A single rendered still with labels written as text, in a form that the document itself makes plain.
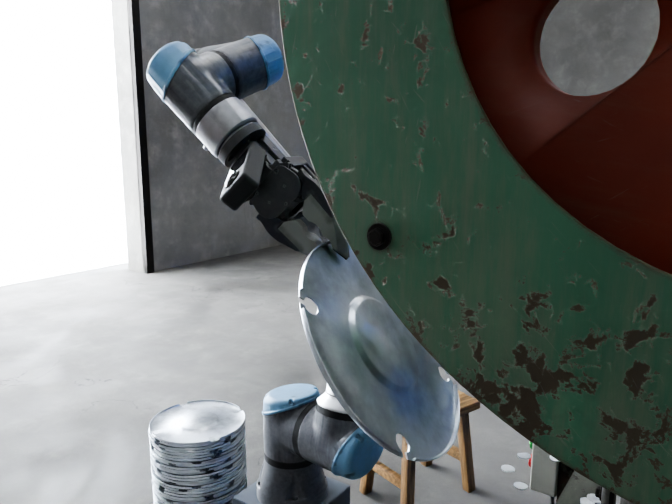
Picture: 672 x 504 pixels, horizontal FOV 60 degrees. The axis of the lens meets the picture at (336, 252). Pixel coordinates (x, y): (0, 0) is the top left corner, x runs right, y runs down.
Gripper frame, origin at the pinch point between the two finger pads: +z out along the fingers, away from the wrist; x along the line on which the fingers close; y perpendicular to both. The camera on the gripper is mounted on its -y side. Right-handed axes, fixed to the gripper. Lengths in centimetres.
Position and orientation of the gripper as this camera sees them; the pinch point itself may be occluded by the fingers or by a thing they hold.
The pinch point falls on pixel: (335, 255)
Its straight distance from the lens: 73.7
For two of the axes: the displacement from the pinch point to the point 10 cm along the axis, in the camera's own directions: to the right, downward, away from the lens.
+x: -6.8, 6.6, 3.4
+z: 6.7, 7.3, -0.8
